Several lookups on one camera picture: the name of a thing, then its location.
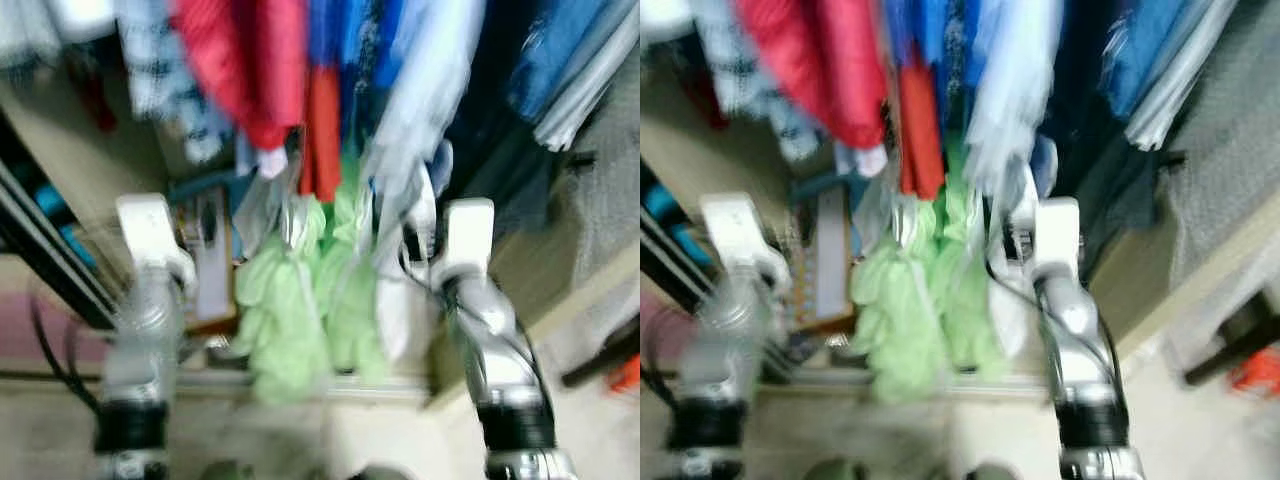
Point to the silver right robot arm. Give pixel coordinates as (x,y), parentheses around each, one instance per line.
(495,350)
(1075,350)

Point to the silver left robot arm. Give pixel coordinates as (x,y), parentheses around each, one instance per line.
(140,340)
(715,345)

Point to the small orange object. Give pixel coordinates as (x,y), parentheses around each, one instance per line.
(623,373)
(1258,372)

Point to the grey hanging garment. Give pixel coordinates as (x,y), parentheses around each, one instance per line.
(1180,95)
(585,100)

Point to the blue denim garment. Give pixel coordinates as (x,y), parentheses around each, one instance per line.
(560,50)
(1150,50)

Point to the white blue plaid shirt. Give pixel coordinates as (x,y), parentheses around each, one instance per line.
(160,60)
(745,60)

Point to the red hanging garment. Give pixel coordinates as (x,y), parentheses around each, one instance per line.
(820,60)
(240,60)

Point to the pale blue hanging garment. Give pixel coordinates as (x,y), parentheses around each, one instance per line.
(425,90)
(1010,90)

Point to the light green hanging garment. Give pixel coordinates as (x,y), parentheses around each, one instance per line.
(285,320)
(900,320)

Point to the orange-red hanging garment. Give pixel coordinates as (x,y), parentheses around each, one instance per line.
(320,130)
(920,130)

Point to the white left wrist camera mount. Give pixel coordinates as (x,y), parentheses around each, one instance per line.
(735,230)
(150,230)

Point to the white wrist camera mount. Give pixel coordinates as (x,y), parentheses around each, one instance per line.
(468,235)
(150,230)
(1058,235)
(735,230)

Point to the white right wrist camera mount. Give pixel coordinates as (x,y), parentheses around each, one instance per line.
(1058,235)
(468,235)

